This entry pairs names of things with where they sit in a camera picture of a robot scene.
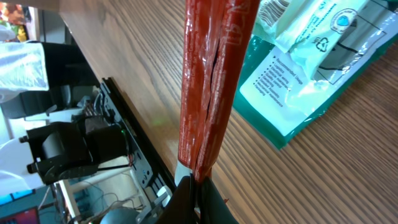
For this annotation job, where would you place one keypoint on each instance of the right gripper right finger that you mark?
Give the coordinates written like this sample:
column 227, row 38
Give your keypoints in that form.
column 213, row 209

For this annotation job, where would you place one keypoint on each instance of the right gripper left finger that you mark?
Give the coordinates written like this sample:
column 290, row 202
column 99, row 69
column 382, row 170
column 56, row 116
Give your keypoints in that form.
column 180, row 209

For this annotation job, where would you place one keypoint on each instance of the red toothpaste tube box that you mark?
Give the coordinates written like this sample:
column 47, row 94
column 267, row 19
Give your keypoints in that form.
column 216, row 37

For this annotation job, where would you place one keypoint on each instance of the green glove package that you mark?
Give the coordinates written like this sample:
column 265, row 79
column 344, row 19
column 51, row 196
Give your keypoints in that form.
column 303, row 54

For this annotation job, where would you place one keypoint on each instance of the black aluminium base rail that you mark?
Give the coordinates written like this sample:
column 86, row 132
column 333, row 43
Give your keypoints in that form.
column 153, row 180

